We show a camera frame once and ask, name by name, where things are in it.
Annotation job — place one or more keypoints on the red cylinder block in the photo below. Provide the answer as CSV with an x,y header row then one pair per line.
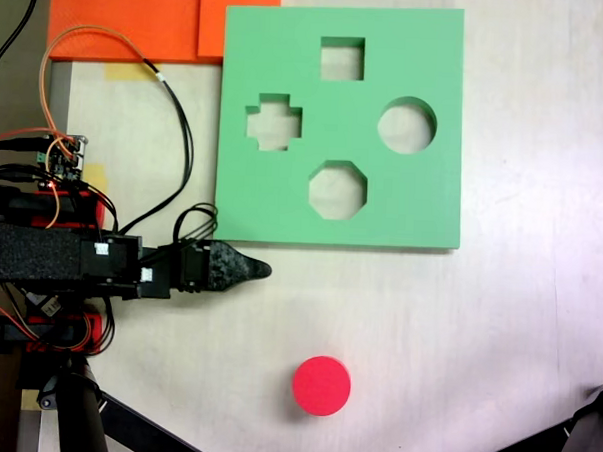
x,y
321,385

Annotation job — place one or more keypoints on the green shape hole board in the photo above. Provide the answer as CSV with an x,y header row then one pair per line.
x,y
289,60

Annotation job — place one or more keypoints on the black red table clamp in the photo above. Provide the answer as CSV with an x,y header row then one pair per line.
x,y
92,332
42,207

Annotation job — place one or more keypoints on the yellow tape piece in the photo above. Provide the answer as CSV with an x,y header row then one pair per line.
x,y
124,71
97,177

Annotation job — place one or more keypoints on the small circuit board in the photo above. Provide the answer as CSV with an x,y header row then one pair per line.
x,y
66,163

